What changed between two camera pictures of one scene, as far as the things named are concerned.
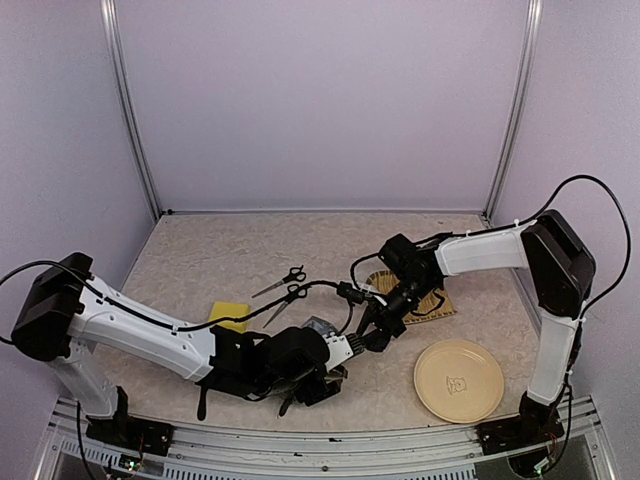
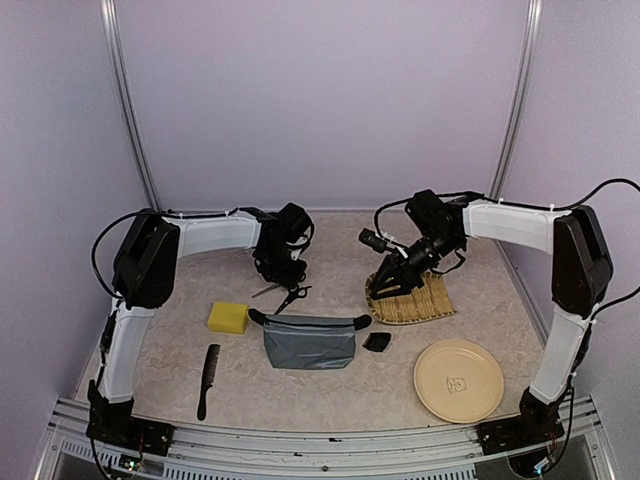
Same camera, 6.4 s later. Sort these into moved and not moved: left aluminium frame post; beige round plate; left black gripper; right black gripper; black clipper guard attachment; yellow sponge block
Moved: black clipper guard attachment; right black gripper; left black gripper
Not moved: beige round plate; left aluminium frame post; yellow sponge block
